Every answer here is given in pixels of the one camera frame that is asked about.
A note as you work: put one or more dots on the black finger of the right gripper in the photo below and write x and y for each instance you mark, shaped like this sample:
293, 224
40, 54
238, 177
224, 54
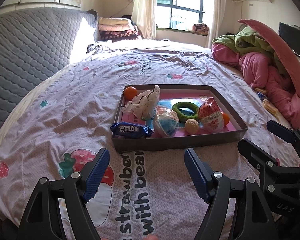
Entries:
291, 136
279, 184

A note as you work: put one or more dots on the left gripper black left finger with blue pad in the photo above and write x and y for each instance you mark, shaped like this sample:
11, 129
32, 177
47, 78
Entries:
42, 217

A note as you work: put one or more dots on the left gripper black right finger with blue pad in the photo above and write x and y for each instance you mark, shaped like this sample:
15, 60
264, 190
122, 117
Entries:
252, 217

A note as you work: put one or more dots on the yellow snack packet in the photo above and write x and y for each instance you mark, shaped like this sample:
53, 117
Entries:
269, 107

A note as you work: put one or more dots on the pink crumpled duvet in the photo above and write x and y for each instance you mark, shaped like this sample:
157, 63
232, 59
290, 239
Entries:
259, 71

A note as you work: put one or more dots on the blue small wrapper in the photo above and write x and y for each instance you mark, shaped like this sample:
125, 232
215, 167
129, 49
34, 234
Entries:
261, 96

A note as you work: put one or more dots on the orange fruit right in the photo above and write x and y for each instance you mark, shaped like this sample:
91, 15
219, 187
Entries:
226, 118

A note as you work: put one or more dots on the orange fruit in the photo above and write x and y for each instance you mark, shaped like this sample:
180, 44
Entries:
226, 118
130, 92

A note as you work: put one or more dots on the pink strawberry bed sheet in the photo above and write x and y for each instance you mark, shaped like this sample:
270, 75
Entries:
63, 123

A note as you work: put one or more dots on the red white egg toy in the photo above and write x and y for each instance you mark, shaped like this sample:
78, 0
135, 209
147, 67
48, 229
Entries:
210, 116

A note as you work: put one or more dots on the yellow small ball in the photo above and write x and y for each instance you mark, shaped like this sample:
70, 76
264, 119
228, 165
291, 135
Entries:
191, 126

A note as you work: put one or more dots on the green blanket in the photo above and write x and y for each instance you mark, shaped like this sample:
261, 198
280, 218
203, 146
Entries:
248, 40

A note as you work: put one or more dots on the blue snack packet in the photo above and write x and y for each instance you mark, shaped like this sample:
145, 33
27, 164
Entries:
130, 130

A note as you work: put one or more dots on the dark cardboard tray pink inside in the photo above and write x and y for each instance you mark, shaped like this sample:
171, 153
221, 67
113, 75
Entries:
173, 93

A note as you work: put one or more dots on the folded cloth on windowsill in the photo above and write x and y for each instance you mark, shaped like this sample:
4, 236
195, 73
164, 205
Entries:
201, 29

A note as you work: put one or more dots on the white crumpled plastic bag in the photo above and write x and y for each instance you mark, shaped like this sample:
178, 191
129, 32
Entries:
143, 106

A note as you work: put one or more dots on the orange fruit left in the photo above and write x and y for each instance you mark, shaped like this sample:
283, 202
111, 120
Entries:
130, 92

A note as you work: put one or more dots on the white curtain right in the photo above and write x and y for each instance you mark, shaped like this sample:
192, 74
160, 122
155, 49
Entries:
214, 14

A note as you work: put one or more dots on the white curtain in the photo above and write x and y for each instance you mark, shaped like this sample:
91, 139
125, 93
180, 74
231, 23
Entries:
214, 14
143, 15

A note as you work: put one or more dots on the grey quilted headboard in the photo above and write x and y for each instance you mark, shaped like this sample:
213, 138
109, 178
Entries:
36, 43

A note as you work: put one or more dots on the white curtain left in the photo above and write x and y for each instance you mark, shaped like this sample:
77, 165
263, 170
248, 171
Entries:
143, 15

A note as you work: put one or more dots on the stack of folded blankets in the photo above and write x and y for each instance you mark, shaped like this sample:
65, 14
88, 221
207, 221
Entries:
118, 29

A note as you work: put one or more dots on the black wall television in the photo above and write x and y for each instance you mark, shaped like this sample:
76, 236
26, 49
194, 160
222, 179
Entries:
291, 35

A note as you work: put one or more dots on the green ring toy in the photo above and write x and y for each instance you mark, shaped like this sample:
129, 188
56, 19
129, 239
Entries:
186, 110

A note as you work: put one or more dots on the window with dark frame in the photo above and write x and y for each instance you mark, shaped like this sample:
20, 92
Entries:
179, 14

